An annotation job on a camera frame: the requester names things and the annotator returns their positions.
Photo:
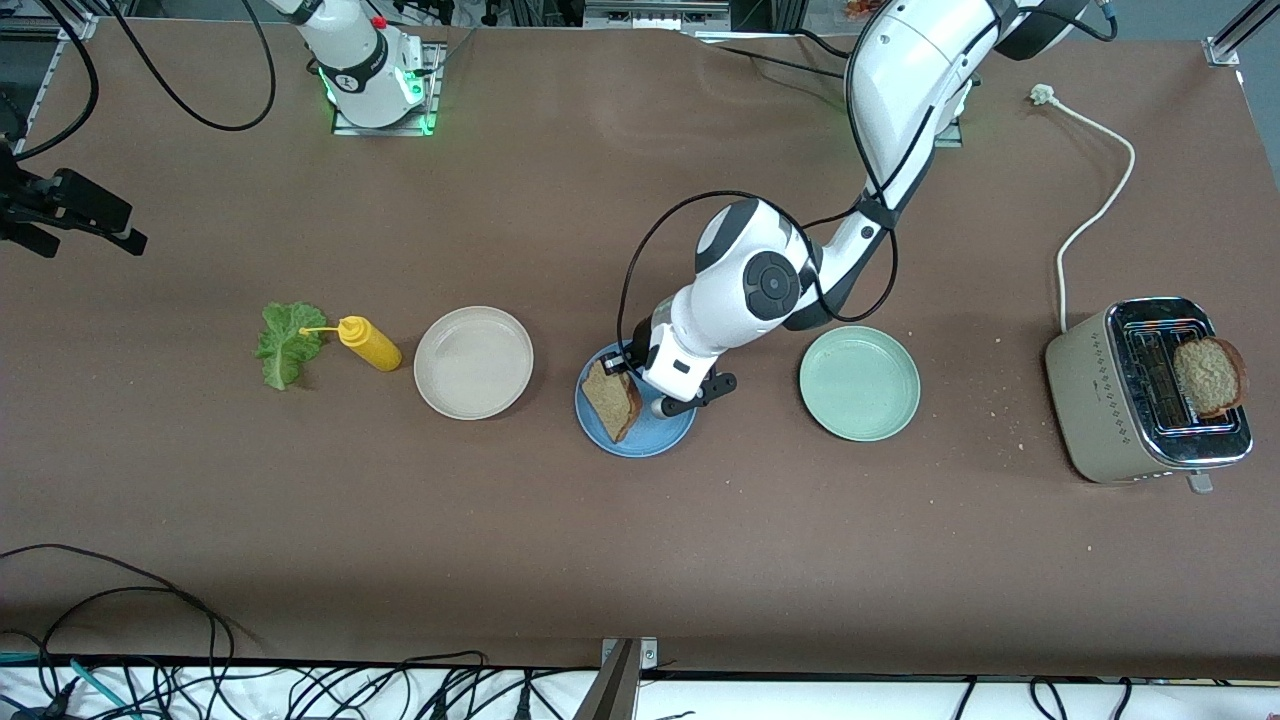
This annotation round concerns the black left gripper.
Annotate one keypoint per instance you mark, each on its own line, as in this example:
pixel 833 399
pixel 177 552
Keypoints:
pixel 639 337

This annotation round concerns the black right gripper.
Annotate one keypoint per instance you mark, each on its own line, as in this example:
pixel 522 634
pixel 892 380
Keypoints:
pixel 62 200

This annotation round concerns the brown bread slice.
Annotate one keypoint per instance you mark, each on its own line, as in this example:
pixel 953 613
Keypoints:
pixel 1208 378
pixel 612 405

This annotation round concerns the green lettuce leaf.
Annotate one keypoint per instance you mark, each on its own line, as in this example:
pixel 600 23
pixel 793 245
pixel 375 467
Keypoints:
pixel 285 345

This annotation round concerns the blue round plate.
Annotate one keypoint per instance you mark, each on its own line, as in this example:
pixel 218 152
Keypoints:
pixel 660 440

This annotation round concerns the beige round plate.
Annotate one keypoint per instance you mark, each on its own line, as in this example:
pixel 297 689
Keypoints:
pixel 473 362

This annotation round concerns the green round plate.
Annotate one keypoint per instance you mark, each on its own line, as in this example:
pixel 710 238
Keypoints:
pixel 859 383

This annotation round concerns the yellow mustard squeeze bottle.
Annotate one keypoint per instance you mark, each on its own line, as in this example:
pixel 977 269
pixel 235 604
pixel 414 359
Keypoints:
pixel 370 345

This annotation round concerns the grey power strip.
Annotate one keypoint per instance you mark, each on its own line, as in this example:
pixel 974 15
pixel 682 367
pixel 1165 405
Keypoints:
pixel 655 15

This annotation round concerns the orange packet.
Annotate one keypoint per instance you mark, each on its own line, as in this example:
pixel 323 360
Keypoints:
pixel 860 8

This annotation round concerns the beige chrome toaster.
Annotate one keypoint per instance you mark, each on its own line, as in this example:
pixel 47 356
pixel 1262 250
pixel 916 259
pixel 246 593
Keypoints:
pixel 1090 400

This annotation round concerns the aluminium frame profile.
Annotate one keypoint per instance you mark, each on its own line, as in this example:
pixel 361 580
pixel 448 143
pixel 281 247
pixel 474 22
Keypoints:
pixel 1225 48
pixel 38 105
pixel 75 27

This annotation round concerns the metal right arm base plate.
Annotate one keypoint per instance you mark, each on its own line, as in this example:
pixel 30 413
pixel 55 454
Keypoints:
pixel 385 130

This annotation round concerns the small metal table bracket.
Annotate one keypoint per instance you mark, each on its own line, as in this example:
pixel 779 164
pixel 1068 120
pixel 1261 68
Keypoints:
pixel 648 655

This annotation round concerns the dark metal post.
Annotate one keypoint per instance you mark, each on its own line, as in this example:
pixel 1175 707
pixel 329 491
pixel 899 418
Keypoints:
pixel 610 695

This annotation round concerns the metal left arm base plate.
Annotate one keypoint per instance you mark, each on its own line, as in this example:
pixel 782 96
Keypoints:
pixel 952 135

